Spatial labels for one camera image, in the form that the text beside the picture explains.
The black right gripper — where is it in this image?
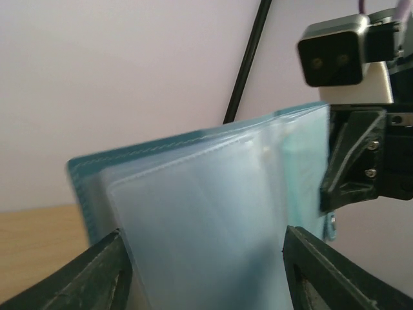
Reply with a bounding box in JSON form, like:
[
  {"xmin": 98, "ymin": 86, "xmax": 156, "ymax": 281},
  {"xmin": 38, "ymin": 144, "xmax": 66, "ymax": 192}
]
[{"xmin": 320, "ymin": 105, "xmax": 412, "ymax": 212}]

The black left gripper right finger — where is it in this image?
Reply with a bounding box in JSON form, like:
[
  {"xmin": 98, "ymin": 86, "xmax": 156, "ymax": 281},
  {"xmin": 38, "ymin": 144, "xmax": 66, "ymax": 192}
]
[{"xmin": 283, "ymin": 226, "xmax": 412, "ymax": 309}]

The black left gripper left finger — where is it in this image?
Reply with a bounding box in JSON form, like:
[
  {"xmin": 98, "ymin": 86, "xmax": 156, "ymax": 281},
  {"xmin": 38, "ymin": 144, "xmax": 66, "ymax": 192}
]
[{"xmin": 1, "ymin": 229, "xmax": 132, "ymax": 309}]

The blue card holder wallet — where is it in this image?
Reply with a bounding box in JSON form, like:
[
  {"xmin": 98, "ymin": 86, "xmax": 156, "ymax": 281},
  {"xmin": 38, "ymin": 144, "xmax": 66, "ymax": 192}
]
[{"xmin": 67, "ymin": 102, "xmax": 330, "ymax": 309}]

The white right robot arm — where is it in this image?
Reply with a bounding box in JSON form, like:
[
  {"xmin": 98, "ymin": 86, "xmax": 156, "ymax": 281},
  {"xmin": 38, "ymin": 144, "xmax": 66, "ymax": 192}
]
[{"xmin": 320, "ymin": 21, "xmax": 412, "ymax": 212}]

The black frame post right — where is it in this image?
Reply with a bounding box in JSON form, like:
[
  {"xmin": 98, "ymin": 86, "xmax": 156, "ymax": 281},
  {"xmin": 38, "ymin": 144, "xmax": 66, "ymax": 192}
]
[{"xmin": 223, "ymin": 0, "xmax": 272, "ymax": 124}]

